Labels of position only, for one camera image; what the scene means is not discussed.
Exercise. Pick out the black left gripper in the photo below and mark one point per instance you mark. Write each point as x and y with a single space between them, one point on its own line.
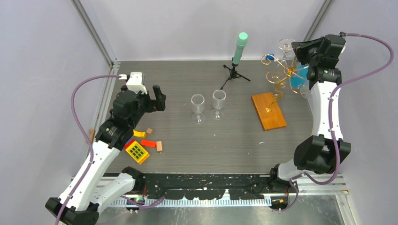
154 104

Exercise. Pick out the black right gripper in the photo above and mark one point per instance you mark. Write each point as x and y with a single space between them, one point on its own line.
301 48

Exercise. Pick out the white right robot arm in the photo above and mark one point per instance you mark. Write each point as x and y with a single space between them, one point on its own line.
319 156

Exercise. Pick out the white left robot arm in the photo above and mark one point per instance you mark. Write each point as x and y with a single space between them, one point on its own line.
80 203

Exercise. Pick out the blue plastic wine glass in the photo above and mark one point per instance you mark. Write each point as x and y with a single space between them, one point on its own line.
299 81

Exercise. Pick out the orange wooden rack base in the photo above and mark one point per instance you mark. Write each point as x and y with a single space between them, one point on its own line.
268 111

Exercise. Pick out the yellow curved block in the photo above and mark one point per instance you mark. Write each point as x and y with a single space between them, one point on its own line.
139 134

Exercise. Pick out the orange flat block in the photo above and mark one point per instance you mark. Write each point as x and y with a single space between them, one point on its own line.
148 143

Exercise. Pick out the tan wooden block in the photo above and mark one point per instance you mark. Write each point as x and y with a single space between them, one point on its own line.
159 147

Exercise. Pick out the red flat block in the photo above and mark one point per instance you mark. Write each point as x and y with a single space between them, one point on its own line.
129 142

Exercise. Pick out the mint green microphone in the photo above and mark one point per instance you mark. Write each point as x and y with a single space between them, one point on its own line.
241 42

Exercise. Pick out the yellow green window block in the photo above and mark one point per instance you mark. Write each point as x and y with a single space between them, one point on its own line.
138 153

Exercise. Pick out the black mini tripod stand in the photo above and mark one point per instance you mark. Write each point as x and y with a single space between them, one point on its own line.
233 74

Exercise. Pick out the wooden block off table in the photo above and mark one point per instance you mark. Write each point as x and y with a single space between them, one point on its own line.
91 135

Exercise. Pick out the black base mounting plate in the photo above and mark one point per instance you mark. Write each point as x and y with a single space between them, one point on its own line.
206 186

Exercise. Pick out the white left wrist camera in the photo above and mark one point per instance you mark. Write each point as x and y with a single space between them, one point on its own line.
134 82

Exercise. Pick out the gold wire glass rack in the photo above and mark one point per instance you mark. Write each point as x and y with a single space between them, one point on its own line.
281 78

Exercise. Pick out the slotted cable duct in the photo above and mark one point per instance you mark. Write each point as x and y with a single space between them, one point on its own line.
222 202

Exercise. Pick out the aluminium frame rail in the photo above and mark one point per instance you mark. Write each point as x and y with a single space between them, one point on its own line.
336 187

